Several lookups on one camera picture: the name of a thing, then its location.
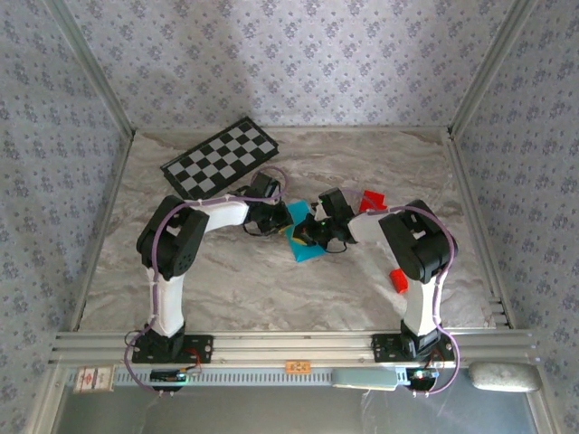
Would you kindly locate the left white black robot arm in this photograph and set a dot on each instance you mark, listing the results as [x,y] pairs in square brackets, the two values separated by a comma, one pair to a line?
[167,307]

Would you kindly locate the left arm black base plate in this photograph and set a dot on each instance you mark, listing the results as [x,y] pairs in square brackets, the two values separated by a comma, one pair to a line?
[199,350]

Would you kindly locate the black grey chessboard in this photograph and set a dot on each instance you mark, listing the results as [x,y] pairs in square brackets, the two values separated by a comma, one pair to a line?
[217,158]

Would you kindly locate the orange label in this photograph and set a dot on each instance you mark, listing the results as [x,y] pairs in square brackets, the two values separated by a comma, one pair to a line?
[298,366]

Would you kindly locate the small red oblong block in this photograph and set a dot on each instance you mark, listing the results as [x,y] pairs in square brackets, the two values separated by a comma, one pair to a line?
[399,282]

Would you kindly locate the red white sticker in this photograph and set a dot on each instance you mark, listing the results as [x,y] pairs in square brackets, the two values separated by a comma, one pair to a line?
[92,379]

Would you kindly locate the grey speckled pad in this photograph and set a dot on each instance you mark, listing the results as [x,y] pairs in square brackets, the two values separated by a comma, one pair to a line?
[504,377]

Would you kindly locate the aluminium table edge rail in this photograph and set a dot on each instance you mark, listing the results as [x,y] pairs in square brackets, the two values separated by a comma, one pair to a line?
[289,129]
[103,226]
[475,226]

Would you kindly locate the aluminium mounting rail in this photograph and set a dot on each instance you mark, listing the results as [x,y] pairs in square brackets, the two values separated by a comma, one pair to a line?
[289,348]

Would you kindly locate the cyan cloth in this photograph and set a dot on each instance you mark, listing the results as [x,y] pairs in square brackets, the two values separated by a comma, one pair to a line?
[307,254]

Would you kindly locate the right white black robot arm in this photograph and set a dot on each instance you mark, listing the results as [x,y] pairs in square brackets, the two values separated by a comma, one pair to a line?
[423,312]

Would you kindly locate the aluminium frame post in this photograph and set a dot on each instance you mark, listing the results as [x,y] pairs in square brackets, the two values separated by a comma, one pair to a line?
[92,68]
[490,68]

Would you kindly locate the aluminium frame leg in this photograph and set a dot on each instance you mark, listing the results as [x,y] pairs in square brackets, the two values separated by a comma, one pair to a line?
[543,416]
[50,407]

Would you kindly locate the red stepped block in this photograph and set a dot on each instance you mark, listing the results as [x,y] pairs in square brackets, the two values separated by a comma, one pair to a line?
[371,199]

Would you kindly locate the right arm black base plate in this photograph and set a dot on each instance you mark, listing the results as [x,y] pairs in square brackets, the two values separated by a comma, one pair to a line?
[384,348]

